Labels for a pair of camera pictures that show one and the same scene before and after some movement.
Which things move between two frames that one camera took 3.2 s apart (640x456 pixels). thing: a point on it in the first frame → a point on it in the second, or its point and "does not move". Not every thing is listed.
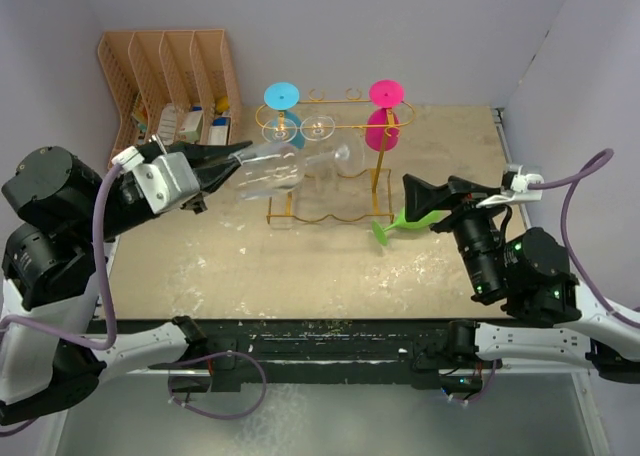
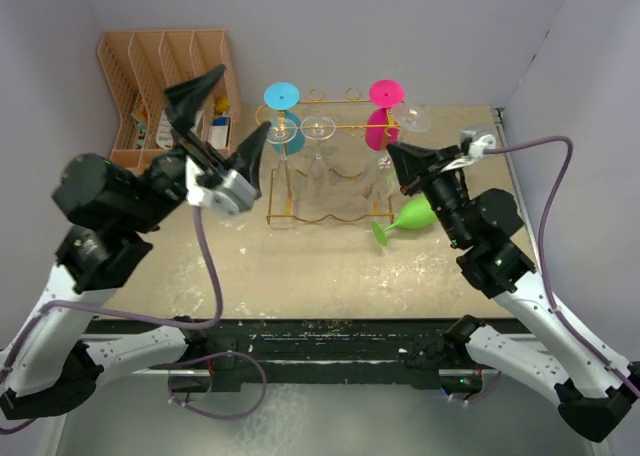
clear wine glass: x=275 y=165 → x=379 y=176
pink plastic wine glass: x=382 y=129 does not move
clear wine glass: x=279 y=130 does not move
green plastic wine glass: x=434 y=217 does not move
